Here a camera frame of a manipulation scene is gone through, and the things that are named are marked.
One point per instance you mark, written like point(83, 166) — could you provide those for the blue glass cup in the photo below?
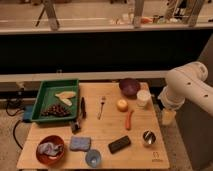
point(93, 158)

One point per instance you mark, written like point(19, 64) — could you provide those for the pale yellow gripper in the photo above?
point(168, 116)

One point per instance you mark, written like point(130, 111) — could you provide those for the blue grey cloth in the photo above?
point(49, 149)

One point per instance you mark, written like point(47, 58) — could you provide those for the orange bowl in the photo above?
point(48, 160)

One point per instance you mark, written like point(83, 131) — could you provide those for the black rectangular block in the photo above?
point(119, 144)

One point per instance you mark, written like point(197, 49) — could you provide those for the orange carrot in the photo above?
point(128, 120)

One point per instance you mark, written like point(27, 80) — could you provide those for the small dark clip tool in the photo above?
point(76, 124)

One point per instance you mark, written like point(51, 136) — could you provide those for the green plastic tray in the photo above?
point(46, 97)

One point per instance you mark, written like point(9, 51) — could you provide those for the upper banana slice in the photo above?
point(66, 94)

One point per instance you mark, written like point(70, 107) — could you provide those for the blue sponge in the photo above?
point(80, 143)

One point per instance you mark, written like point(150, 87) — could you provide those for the silver metal fork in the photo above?
point(103, 99)

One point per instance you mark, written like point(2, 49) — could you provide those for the lower banana slice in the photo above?
point(66, 101)

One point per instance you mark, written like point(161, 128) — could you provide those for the small metal cup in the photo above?
point(149, 138)

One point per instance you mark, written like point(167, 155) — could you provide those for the dark marker pen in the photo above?
point(83, 107)

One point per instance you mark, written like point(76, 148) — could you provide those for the yellow apple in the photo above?
point(122, 105)

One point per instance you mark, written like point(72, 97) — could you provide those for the blue power box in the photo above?
point(27, 114)

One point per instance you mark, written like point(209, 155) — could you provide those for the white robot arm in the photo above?
point(185, 82)

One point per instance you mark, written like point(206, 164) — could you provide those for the white plastic cup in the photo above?
point(143, 97)

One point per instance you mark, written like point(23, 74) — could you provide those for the dark red bowl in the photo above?
point(129, 87)

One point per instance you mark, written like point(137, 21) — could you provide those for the banana slice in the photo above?
point(66, 94)
point(66, 101)

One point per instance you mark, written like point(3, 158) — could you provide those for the dark grapes bunch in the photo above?
point(56, 110)

